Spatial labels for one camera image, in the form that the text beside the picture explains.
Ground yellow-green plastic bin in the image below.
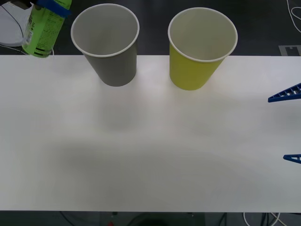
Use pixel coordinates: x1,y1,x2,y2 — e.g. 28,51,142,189
167,7,238,91

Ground grey plastic bin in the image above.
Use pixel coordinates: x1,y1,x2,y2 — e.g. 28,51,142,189
71,3,140,87

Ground white cable under table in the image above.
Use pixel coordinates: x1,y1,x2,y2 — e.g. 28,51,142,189
243,211,284,226

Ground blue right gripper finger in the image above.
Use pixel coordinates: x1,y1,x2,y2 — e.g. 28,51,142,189
268,82,301,103
283,154,301,165

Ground white round disc base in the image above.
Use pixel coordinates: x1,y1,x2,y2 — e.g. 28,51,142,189
0,3,33,47

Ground thin dark cable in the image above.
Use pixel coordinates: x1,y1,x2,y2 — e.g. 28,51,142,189
0,5,24,47

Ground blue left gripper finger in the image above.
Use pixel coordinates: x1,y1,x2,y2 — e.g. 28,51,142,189
8,0,72,17

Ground green plastic bottle black cap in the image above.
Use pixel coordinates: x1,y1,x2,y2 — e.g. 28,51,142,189
21,0,72,58

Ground white looped cable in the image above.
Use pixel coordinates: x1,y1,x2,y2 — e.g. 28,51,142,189
285,0,301,34

